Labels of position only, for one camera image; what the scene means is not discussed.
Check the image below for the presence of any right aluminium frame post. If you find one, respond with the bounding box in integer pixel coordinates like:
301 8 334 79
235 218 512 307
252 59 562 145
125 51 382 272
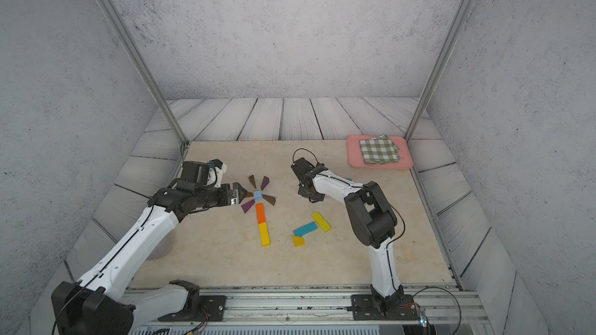
405 0 475 142

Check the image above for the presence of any left aluminium frame post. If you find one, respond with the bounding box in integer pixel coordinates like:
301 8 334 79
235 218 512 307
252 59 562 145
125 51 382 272
96 0 189 150

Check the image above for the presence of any brown slanted wooden block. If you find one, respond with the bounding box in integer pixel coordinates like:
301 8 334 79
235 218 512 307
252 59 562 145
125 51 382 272
262 195 276 206

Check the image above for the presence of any pink tray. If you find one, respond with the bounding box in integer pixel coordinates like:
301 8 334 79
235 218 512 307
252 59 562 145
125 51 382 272
346 135 413 170

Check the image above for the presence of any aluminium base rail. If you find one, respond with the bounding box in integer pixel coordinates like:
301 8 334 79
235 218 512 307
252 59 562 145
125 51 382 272
121 285 494 334

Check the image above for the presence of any lime green long block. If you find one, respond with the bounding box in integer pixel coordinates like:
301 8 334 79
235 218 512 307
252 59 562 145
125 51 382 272
312 212 332 233

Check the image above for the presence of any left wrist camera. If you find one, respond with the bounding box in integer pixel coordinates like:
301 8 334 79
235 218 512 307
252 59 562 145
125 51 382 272
180 159 227 189

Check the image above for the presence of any teal long wooden block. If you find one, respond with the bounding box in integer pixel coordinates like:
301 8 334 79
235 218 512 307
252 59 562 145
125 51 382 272
293 222 318 237

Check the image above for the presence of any dark brown rectangular block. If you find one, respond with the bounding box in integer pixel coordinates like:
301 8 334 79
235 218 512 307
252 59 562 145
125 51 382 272
248 175 257 189

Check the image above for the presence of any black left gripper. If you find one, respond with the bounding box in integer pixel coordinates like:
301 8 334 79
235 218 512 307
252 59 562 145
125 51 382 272
195 181 250 209

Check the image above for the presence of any orange long wooden block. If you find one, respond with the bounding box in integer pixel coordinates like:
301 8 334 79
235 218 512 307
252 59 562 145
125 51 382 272
255 203 266 224

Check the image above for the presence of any yellow long wooden block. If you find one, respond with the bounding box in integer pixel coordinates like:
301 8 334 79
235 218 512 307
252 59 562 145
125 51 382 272
259 222 271 247

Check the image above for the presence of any green checkered cloth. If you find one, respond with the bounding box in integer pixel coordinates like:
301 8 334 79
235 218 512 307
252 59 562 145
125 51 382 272
359 135 400 165

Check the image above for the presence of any lilac bowl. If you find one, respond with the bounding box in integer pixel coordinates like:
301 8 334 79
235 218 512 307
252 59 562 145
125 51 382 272
147 232 175 261

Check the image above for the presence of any purple rectangular wooden block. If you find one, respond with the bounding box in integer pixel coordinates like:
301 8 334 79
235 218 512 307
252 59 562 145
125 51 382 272
242 199 255 213

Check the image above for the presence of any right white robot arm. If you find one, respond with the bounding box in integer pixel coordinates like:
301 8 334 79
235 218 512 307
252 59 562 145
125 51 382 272
291 158 401 300

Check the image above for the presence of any aluminium frame post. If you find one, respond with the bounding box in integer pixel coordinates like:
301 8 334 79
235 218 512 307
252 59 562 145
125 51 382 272
405 0 475 142
96 0 189 150

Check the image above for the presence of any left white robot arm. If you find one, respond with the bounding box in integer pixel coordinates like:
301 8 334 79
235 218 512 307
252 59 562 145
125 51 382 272
51 182 248 334

